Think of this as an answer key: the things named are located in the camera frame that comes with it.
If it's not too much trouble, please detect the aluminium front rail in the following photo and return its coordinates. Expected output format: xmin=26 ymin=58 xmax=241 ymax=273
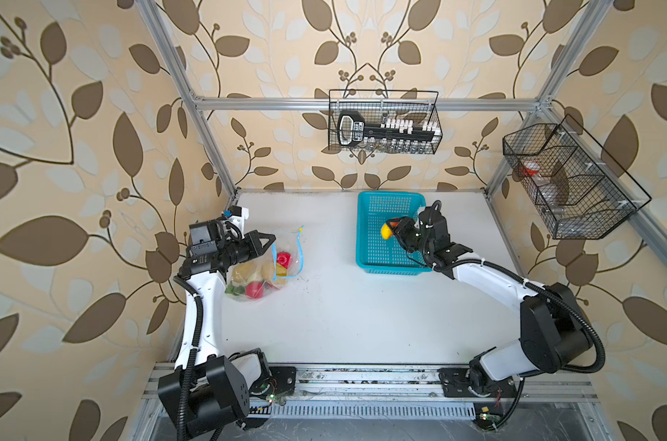
xmin=141 ymin=362 xmax=599 ymax=404

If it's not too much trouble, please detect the black wire basket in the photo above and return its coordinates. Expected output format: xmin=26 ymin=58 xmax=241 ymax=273
xmin=502 ymin=114 xmax=652 ymax=241
xmin=327 ymin=88 xmax=443 ymax=155

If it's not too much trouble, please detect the red capped bottle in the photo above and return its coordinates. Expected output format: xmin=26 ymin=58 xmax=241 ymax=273
xmin=517 ymin=161 xmax=550 ymax=187

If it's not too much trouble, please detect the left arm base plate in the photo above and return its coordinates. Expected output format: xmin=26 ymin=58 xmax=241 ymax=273
xmin=222 ymin=363 xmax=299 ymax=399

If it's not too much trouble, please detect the black handled tool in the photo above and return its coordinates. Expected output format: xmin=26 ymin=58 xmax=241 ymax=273
xmin=335 ymin=111 xmax=442 ymax=149

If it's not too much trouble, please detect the back black wire basket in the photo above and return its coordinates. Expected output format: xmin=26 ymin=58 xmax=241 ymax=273
xmin=327 ymin=88 xmax=443 ymax=155

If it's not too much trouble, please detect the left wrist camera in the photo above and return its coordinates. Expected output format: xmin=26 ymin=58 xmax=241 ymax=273
xmin=223 ymin=206 xmax=249 ymax=229

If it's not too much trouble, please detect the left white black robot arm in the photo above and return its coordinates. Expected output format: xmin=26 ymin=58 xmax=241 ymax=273
xmin=157 ymin=208 xmax=276 ymax=440

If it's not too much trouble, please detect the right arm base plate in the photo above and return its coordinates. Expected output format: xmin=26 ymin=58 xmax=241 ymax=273
xmin=437 ymin=367 xmax=517 ymax=400

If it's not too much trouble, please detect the teal plastic basket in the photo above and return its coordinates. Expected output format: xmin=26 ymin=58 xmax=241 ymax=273
xmin=356 ymin=191 xmax=431 ymax=276

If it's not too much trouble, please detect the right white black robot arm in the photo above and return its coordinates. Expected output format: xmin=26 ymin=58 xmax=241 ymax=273
xmin=381 ymin=201 xmax=606 ymax=396

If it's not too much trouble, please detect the clear zip top bag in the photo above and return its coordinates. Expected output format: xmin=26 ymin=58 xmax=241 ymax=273
xmin=225 ymin=227 xmax=304 ymax=301

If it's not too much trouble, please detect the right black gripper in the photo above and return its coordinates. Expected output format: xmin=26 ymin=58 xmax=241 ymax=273
xmin=386 ymin=216 xmax=431 ymax=258

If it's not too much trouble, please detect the red yellow mango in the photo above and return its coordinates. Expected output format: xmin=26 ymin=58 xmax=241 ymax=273
xmin=381 ymin=222 xmax=394 ymax=240

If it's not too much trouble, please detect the red tomato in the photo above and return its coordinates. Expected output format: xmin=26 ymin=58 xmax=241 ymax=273
xmin=245 ymin=281 xmax=267 ymax=300

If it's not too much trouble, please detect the right black wire basket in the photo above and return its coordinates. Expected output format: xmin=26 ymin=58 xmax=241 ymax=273
xmin=502 ymin=114 xmax=652 ymax=241

